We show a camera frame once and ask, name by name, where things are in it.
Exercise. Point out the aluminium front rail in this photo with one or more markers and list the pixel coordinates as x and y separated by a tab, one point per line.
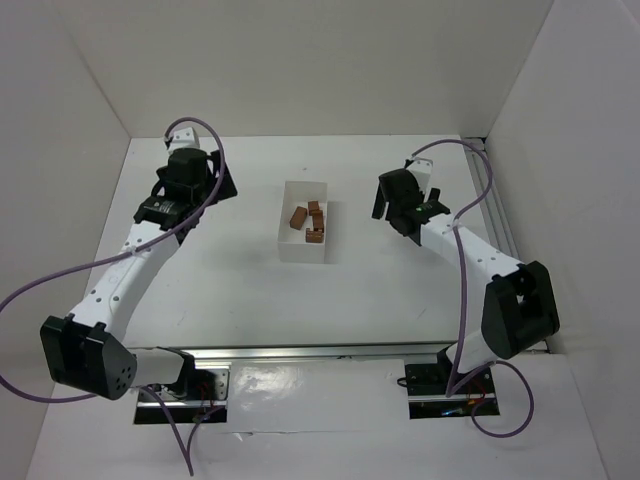
413	351

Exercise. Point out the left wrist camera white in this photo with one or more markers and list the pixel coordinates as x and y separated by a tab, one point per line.
183	138

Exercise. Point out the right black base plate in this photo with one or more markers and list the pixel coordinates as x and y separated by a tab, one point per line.
429	382

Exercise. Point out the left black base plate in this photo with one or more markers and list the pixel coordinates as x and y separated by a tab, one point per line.
207	386

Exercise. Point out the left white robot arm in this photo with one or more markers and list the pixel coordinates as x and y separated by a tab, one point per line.
85	349

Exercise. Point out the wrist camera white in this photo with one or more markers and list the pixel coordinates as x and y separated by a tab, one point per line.
183	138
421	169

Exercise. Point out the brown wood block long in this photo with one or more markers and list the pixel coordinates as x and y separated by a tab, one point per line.
298	218

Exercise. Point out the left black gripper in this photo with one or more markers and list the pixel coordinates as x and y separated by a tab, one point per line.
222	178

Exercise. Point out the brown wood block notched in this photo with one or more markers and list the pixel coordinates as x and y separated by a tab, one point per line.
314	236

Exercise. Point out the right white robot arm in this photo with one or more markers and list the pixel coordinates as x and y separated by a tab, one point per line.
443	235

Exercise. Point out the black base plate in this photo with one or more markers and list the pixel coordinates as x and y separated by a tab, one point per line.
207	386
429	382

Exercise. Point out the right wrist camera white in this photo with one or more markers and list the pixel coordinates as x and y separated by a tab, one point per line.
421	169

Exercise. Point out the white cardboard box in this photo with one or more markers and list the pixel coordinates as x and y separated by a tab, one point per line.
292	247

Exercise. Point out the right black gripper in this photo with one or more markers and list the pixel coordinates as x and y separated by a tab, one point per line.
382	195

